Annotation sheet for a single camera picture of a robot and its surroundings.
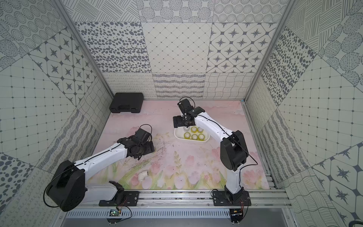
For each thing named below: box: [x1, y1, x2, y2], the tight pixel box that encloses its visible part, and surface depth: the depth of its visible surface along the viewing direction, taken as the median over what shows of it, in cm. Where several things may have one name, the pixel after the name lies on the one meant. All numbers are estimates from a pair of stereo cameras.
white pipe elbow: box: [138, 170, 149, 182], surface depth 81 cm
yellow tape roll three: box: [198, 133, 206, 141], surface depth 100 cm
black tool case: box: [109, 92, 144, 114], surface depth 121 cm
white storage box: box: [173, 125, 211, 142], surface depth 100 cm
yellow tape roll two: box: [183, 131, 191, 140], surface depth 100 cm
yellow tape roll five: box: [190, 126, 198, 134], surface depth 103 cm
